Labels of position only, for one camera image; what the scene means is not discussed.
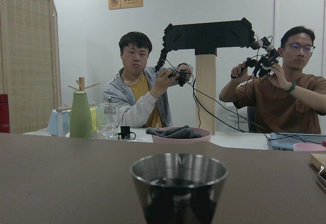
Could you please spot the steel jigger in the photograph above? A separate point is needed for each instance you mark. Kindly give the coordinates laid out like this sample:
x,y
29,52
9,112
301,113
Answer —
x,y
178,187

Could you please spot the person in grey jacket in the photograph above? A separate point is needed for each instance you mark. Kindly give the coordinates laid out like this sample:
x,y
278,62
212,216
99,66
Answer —
x,y
140,91

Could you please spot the red thermos bottle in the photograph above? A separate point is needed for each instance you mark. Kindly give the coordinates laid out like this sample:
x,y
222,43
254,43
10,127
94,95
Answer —
x,y
4,114

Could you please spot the wooden cup rack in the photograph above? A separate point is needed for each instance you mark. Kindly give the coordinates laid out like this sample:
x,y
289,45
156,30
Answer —
x,y
81,87

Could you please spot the black teleoperation rig stand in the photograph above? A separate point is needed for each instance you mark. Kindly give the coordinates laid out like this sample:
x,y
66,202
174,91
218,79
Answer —
x,y
205,39

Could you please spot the pink bowl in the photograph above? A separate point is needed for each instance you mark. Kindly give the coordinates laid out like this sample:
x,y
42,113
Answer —
x,y
206,136

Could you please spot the bamboo folding screen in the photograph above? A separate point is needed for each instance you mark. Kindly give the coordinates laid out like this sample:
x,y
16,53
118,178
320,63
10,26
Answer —
x,y
30,65

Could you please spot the light blue cup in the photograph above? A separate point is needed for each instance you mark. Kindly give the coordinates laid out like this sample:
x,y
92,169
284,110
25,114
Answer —
x,y
54,125

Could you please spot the yellow cup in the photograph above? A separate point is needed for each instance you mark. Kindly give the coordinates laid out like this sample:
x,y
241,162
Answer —
x,y
93,112

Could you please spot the orange wall sign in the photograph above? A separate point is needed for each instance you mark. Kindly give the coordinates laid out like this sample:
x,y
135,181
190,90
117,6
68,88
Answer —
x,y
124,4

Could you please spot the green cup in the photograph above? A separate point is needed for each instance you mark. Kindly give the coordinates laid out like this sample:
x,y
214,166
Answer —
x,y
80,117

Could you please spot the wine glass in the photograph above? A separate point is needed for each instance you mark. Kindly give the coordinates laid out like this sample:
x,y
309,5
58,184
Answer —
x,y
108,120

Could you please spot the pink plastic cup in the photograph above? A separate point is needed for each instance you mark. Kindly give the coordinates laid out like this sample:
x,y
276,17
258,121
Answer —
x,y
308,147

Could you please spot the grey cloth in bowl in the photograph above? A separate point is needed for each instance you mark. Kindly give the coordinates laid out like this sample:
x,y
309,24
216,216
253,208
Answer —
x,y
184,132

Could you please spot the person in brown shirt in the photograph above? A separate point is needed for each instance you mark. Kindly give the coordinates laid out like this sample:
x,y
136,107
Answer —
x,y
287,100

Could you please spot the wooden cutting board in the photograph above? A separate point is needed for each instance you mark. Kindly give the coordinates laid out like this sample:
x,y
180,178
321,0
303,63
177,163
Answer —
x,y
318,160

